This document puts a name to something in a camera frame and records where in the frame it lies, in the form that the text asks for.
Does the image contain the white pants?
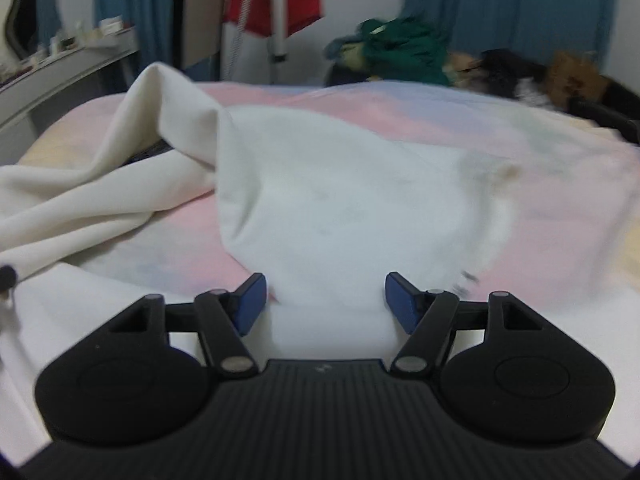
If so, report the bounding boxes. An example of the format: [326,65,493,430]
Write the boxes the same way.
[0,62,517,466]

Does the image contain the yellow and blue clothes pile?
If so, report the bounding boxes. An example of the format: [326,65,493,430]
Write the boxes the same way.
[324,35,372,72]

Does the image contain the black sofa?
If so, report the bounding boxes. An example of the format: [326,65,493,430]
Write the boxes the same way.
[325,65,640,144]

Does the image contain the grey dressing table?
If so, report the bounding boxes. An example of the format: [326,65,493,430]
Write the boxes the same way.
[0,25,141,137]

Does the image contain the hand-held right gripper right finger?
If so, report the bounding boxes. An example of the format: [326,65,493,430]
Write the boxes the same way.
[384,271,544,380]

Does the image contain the red garment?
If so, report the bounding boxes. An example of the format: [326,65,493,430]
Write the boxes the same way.
[223,0,325,37]

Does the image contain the white patterned garment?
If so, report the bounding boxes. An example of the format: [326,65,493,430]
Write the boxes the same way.
[515,77,552,107]

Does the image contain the wavy-edged mirror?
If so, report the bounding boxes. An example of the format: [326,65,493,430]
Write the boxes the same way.
[4,0,64,59]

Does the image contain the tan garment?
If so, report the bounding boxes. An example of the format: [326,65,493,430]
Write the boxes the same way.
[447,50,487,84]

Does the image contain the green garment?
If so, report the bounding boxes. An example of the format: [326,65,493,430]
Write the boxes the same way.
[360,16,451,86]

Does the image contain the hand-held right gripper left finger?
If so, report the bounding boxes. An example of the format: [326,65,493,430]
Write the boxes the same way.
[107,273,268,380]

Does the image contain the garment steamer stand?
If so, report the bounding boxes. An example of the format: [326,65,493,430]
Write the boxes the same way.
[220,0,292,86]

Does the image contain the beige upright panel appliance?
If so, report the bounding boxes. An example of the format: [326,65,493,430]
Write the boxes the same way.
[172,0,227,82]

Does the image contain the brown paper bag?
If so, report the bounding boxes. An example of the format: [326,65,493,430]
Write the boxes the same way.
[545,50,609,112]

